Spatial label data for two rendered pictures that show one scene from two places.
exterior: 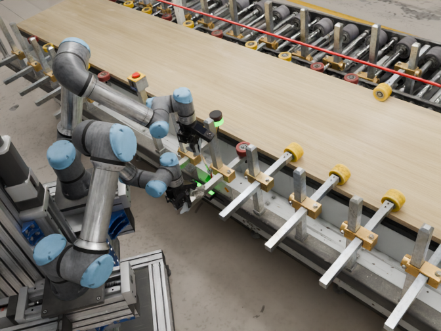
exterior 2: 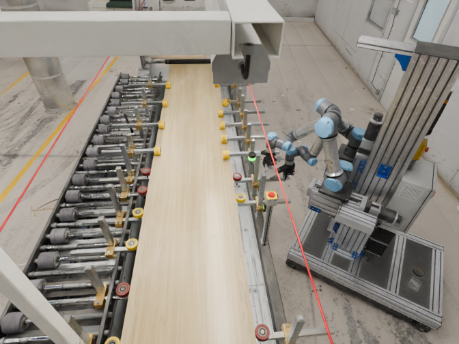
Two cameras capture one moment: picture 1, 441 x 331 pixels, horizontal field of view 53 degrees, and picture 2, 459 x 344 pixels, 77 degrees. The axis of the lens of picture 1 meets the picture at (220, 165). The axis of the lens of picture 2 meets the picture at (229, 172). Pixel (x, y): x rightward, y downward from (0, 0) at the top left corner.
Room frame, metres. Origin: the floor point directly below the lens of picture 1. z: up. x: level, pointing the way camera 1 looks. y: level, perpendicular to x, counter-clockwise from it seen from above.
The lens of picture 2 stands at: (3.23, 0.79, 2.56)
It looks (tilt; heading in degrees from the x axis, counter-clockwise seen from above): 41 degrees down; 212
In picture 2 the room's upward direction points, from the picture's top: 1 degrees clockwise
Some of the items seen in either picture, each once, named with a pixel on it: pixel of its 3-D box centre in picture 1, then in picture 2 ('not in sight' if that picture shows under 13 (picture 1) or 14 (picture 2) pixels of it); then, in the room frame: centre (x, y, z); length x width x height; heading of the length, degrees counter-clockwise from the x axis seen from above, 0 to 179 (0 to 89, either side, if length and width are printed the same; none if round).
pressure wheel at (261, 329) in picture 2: (105, 81); (261, 335); (2.62, 0.64, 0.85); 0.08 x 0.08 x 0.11
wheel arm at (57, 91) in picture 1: (63, 88); not in sight; (2.69, 0.95, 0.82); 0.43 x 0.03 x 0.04; 128
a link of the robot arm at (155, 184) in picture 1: (155, 182); (301, 151); (1.29, 0.27, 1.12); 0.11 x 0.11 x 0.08; 59
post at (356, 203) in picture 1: (352, 238); (244, 130); (0.98, -0.45, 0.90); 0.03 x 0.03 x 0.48; 38
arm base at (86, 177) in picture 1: (75, 179); (338, 181); (1.45, 0.64, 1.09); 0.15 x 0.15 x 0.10
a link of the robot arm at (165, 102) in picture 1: (160, 108); (284, 143); (1.53, 0.20, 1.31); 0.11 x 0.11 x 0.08; 86
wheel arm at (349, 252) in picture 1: (360, 238); (245, 123); (0.94, -0.46, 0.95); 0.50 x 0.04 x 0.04; 128
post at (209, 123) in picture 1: (216, 157); (255, 175); (1.57, 0.01, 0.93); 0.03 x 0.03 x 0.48; 38
